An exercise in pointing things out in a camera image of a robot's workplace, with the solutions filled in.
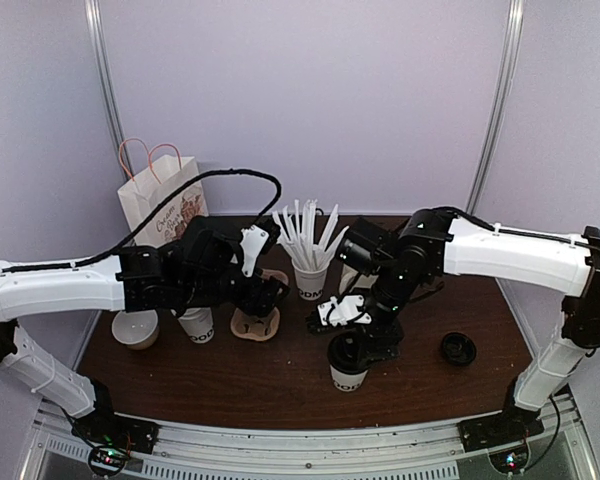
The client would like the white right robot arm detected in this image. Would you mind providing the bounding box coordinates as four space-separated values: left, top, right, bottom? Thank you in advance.
321 206 600 442

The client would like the paper cup holding straws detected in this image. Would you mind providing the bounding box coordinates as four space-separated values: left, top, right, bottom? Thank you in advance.
292 260 328 301

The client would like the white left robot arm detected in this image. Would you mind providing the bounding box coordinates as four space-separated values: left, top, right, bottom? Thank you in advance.
0 216 289 444

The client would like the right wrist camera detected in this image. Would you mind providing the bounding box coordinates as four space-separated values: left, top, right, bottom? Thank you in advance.
306 295 372 335

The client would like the single white paper cup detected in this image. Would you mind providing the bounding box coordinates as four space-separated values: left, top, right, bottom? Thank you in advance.
329 356 369 393

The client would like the cream ceramic mug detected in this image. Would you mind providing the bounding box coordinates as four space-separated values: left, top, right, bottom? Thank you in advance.
338 264 377 294

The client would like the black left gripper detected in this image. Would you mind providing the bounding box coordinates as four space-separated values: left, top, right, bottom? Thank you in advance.
180 265 290 317

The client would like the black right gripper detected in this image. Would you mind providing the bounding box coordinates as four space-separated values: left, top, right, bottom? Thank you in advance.
347 261 417 370

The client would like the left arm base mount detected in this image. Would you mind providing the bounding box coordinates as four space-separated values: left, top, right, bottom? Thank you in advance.
65 414 159 479

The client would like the white ceramic bowl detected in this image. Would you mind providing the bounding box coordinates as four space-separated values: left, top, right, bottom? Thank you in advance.
111 310 159 350

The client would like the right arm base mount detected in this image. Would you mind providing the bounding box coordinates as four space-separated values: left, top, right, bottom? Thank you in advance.
458 413 544 475

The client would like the stack of black cup lids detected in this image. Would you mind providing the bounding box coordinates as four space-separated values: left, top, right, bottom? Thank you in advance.
440 332 477 367

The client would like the brown pulp cup carrier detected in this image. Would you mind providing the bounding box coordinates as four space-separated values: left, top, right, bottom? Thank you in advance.
229 267 290 344

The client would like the bundle of wrapped white straws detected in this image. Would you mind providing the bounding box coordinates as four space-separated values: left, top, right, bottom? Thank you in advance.
272 200 348 272

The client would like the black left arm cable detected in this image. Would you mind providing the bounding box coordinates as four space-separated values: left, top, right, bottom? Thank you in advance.
0 167 284 281

